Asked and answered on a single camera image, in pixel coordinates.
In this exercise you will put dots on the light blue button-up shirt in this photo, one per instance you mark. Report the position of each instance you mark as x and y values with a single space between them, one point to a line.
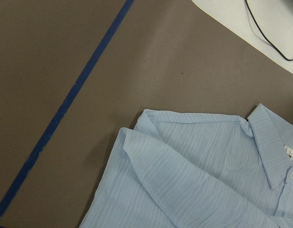
175 170

